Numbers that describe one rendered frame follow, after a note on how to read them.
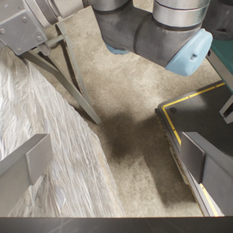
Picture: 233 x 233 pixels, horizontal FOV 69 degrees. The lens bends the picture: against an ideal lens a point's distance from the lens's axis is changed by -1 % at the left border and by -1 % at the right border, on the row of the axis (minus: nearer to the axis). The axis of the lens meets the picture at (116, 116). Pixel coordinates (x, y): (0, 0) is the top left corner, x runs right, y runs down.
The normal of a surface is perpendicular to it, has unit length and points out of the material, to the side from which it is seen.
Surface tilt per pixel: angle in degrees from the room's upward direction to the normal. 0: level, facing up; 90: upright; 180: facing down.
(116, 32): 60
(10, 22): 88
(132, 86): 0
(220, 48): 0
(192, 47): 30
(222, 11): 72
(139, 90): 0
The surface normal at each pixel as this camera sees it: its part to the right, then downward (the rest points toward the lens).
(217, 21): -0.73, 0.55
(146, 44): -0.67, 0.46
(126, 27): -0.56, 0.16
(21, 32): 0.40, 0.78
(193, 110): -0.22, -0.39
